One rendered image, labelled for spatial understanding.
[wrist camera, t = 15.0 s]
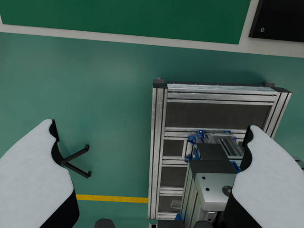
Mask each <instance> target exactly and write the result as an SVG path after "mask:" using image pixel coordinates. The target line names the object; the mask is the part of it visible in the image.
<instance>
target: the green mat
mask: <svg viewBox="0 0 304 228"><path fill-rule="evenodd" d="M250 2H251V0H0V16H1V20H2V24H10V25H21V26H31V27H42V28H53V29H67V30H78V31H88V32H99V33H114V34H124V35H135V36H145V37H156V38H171V39H181V40H191V41H202V42H213V43H228V44H239V41H240V37H241V34H242V30H243V26H244V23H245V19H246V16H247V12H248V9H249V5H250Z"/></svg>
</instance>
